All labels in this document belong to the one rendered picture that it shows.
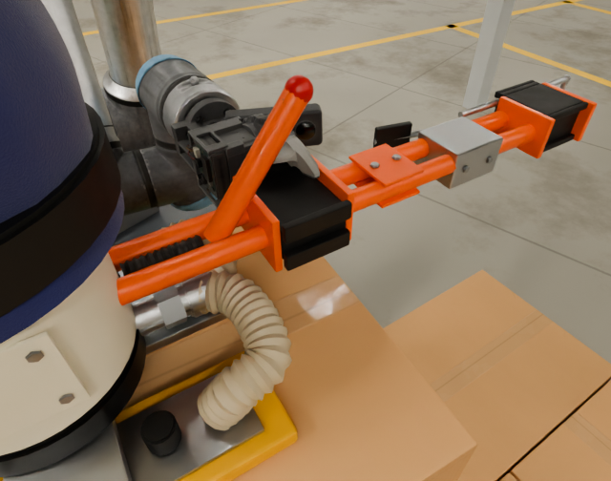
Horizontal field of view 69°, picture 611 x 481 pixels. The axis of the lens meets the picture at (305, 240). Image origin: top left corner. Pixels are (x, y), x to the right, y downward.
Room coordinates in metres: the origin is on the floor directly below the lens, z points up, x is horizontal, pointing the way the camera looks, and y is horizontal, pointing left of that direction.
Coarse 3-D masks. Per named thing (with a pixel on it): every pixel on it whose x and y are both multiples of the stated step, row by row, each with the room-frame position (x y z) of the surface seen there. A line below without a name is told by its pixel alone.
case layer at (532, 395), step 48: (480, 288) 0.82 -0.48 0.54; (432, 336) 0.67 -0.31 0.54; (480, 336) 0.66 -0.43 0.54; (528, 336) 0.66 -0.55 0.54; (432, 384) 0.54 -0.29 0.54; (480, 384) 0.53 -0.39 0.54; (528, 384) 0.53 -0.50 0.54; (576, 384) 0.53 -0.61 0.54; (480, 432) 0.42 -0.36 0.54; (528, 432) 0.42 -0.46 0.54; (576, 432) 0.42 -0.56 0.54; (480, 480) 0.33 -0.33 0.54; (528, 480) 0.33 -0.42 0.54; (576, 480) 0.33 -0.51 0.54
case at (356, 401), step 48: (288, 288) 0.35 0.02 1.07; (336, 288) 0.35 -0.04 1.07; (192, 336) 0.29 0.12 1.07; (240, 336) 0.29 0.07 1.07; (288, 336) 0.29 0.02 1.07; (336, 336) 0.28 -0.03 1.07; (384, 336) 0.28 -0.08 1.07; (144, 384) 0.23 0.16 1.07; (288, 384) 0.23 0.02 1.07; (336, 384) 0.23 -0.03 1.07; (384, 384) 0.23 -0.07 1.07; (336, 432) 0.18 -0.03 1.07; (384, 432) 0.18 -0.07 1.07; (432, 432) 0.18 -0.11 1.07; (240, 480) 0.14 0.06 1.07; (288, 480) 0.14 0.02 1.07; (336, 480) 0.14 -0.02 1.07; (384, 480) 0.14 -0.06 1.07; (432, 480) 0.15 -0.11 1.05
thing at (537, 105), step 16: (512, 96) 0.52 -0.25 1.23; (528, 96) 0.52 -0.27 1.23; (544, 96) 0.52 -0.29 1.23; (560, 96) 0.52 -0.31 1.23; (576, 96) 0.52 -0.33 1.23; (512, 112) 0.50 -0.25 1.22; (528, 112) 0.48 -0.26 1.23; (544, 112) 0.48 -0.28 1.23; (560, 112) 0.48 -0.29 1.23; (576, 112) 0.49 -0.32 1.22; (592, 112) 0.50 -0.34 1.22; (512, 128) 0.49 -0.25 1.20; (544, 128) 0.46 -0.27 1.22; (560, 128) 0.49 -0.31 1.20; (576, 128) 0.50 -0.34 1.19; (528, 144) 0.47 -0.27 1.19; (544, 144) 0.46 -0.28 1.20; (560, 144) 0.49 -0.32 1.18
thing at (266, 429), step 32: (192, 384) 0.22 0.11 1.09; (128, 416) 0.19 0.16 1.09; (160, 416) 0.17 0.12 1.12; (192, 416) 0.19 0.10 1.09; (256, 416) 0.19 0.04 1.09; (288, 416) 0.19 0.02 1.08; (128, 448) 0.16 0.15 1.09; (160, 448) 0.15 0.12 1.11; (192, 448) 0.16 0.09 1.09; (224, 448) 0.16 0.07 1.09; (256, 448) 0.16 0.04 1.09; (0, 480) 0.14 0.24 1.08; (160, 480) 0.14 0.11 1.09; (192, 480) 0.14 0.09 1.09; (224, 480) 0.14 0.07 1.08
